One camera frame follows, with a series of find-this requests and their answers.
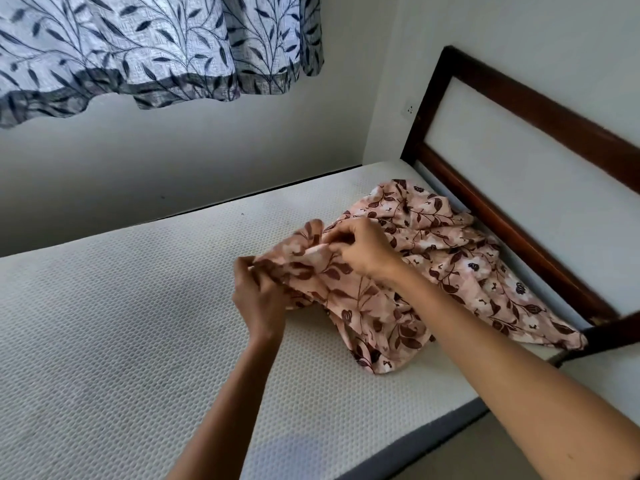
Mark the white wall socket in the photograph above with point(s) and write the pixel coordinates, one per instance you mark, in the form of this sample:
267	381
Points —
410	108

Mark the wide blue leaf print curtain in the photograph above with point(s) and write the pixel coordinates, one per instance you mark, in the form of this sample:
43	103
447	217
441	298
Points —
125	44

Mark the person's right hand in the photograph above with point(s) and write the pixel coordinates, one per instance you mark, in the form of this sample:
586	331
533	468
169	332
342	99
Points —
367	249

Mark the person's right forearm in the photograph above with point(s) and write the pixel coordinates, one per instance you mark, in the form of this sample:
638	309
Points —
525	369

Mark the person's left forearm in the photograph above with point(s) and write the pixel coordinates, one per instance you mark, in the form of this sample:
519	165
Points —
225	409

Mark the dark wooden bed frame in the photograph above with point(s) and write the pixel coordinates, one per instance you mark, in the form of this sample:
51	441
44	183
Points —
525	159

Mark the person's left hand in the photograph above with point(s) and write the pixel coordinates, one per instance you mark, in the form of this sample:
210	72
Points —
257	299

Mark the pink floral bed sheet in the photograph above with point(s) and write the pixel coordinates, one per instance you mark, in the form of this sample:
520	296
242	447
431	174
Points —
425	274

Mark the white textured mattress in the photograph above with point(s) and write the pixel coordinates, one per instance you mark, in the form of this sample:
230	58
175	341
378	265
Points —
125	319

